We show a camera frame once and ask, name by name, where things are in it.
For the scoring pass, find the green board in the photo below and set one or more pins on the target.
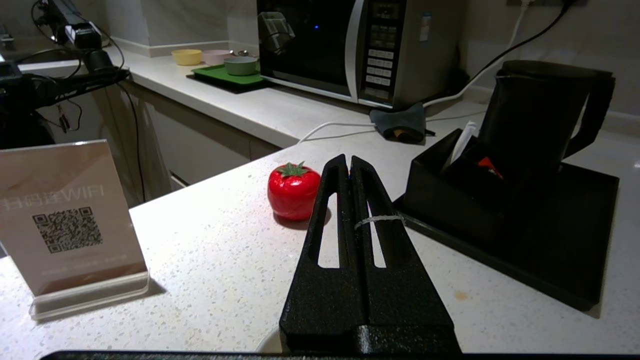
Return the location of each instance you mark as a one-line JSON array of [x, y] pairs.
[[220, 75]]

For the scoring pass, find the white stick sachet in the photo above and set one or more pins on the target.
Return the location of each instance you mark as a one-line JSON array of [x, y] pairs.
[[462, 142]]

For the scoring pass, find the red sachet packet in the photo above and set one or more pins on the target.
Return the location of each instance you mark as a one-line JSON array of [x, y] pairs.
[[490, 167]]

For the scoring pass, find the pink bowl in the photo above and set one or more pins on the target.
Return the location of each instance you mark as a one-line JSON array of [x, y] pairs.
[[215, 56]]

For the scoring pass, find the grey blue rag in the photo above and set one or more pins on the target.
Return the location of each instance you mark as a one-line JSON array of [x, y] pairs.
[[400, 125]]

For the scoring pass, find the black compartment organizer box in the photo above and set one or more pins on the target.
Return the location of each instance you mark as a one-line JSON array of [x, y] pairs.
[[450, 200]]

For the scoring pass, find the large black serving tray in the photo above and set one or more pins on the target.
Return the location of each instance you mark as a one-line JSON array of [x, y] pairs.
[[550, 240]]

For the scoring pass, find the silver microwave oven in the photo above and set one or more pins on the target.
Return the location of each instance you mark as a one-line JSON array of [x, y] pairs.
[[325, 45]]

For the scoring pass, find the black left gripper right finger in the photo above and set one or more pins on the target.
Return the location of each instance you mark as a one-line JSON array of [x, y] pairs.
[[400, 300]]

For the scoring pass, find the white kitchen base cabinet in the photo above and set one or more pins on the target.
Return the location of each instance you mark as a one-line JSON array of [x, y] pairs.
[[200, 145]]

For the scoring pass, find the black background robot arm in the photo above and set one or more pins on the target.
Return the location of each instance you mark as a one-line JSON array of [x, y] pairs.
[[75, 32]]

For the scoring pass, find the red tomato toy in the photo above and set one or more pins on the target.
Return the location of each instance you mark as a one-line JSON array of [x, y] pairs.
[[292, 195]]

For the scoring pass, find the black electric kettle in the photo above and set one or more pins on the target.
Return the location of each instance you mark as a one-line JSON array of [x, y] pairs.
[[540, 115]]

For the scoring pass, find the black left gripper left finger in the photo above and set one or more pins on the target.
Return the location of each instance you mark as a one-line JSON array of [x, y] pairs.
[[320, 300]]

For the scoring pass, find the beige QR code sign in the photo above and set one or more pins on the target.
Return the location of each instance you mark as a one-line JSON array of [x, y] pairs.
[[70, 215]]

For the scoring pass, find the yellow bowl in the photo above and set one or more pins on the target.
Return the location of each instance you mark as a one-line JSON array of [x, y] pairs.
[[186, 57]]

